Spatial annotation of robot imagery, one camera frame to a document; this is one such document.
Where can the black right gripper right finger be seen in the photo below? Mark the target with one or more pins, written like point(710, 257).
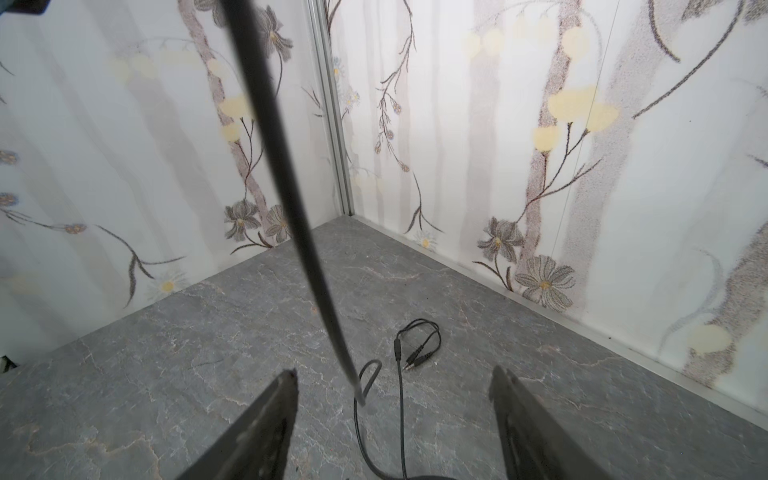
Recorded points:
point(534, 445)

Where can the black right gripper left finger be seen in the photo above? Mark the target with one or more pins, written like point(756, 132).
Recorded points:
point(256, 445)

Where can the left corner aluminium profile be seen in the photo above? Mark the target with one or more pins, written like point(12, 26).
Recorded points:
point(330, 106)

